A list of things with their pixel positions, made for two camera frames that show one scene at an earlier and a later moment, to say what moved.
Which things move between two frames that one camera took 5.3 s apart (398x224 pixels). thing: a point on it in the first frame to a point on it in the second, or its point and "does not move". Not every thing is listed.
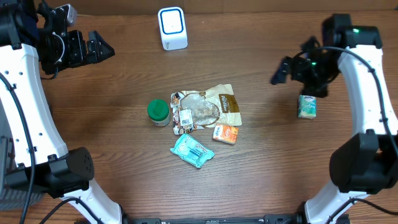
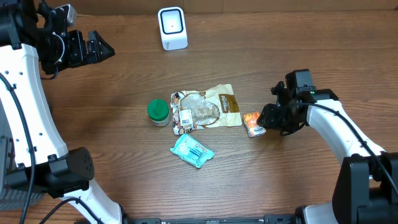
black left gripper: x=83 y=54 does not move
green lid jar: x=159 y=112 does not move
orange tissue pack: x=225 y=134 to x=250 y=122
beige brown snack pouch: x=217 y=106 does not move
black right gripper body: x=313 y=76 to x=282 y=118
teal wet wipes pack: x=191 y=150 does not move
